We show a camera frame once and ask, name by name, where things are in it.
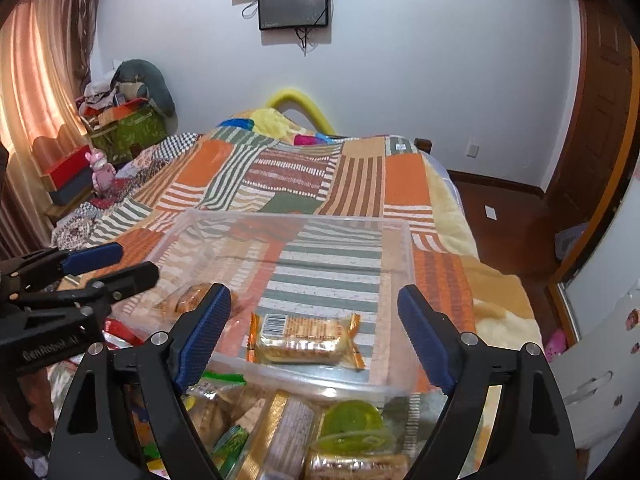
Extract brown bread packet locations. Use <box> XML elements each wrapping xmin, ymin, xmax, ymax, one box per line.
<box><xmin>155</xmin><ymin>283</ymin><xmax>212</xmax><ymax>320</ymax></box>

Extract clear bag brown pastries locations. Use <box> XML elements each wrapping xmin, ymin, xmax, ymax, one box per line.
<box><xmin>183</xmin><ymin>370</ymin><xmax>270</xmax><ymax>451</ymax></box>

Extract green jelly cup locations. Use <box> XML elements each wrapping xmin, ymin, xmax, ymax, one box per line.
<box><xmin>310</xmin><ymin>400</ymin><xmax>396</xmax><ymax>456</ymax></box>

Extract orange cake packet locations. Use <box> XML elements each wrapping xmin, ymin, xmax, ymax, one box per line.
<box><xmin>245</xmin><ymin>312</ymin><xmax>366</xmax><ymax>370</ymax></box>

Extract gold edged long packet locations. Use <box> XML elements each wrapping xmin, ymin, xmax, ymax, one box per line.
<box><xmin>234</xmin><ymin>390</ymin><xmax>320</xmax><ymax>480</ymax></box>

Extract red white snack packet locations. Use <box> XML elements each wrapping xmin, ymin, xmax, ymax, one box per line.
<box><xmin>103</xmin><ymin>318</ymin><xmax>143</xmax><ymax>350</ymax></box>

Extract green pea snack bag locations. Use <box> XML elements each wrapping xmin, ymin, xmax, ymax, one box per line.
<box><xmin>210</xmin><ymin>425</ymin><xmax>250</xmax><ymax>479</ymax></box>

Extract cream rice cracker pack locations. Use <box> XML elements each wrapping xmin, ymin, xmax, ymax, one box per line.
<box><xmin>304</xmin><ymin>452</ymin><xmax>409</xmax><ymax>480</ymax></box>

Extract red gift box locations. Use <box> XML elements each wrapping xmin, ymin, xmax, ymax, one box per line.
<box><xmin>40</xmin><ymin>145</ymin><xmax>91</xmax><ymax>192</ymax></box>

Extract pink plush toy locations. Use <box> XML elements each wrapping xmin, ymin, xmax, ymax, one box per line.
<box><xmin>85</xmin><ymin>148</ymin><xmax>116</xmax><ymax>195</ymax></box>

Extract green storage box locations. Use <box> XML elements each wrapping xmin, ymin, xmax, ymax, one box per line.
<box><xmin>89</xmin><ymin>106</ymin><xmax>167</xmax><ymax>165</ymax></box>

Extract clear plastic storage box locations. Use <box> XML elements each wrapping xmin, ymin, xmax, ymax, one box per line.
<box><xmin>114</xmin><ymin>210</ymin><xmax>418</xmax><ymax>401</ymax></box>

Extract patchwork striped bed blanket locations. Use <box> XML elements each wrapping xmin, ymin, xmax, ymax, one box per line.
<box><xmin>49</xmin><ymin>121</ymin><xmax>544</xmax><ymax>480</ymax></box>

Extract orange striped curtain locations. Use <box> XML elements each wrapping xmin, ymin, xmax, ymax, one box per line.
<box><xmin>1</xmin><ymin>0</ymin><xmax>98</xmax><ymax>258</ymax></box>

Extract brown wooden door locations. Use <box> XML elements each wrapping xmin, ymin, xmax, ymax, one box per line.
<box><xmin>546</xmin><ymin>0</ymin><xmax>639</xmax><ymax>283</ymax></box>

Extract yellow curved headboard tube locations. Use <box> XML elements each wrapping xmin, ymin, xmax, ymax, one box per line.
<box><xmin>265</xmin><ymin>88</ymin><xmax>337</xmax><ymax>136</ymax></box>

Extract white wall socket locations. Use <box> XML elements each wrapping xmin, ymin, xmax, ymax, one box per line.
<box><xmin>466</xmin><ymin>144</ymin><xmax>480</xmax><ymax>158</ymax></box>

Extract small black wall monitor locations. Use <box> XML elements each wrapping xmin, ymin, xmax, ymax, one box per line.
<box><xmin>258</xmin><ymin>0</ymin><xmax>331</xmax><ymax>30</ymax></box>

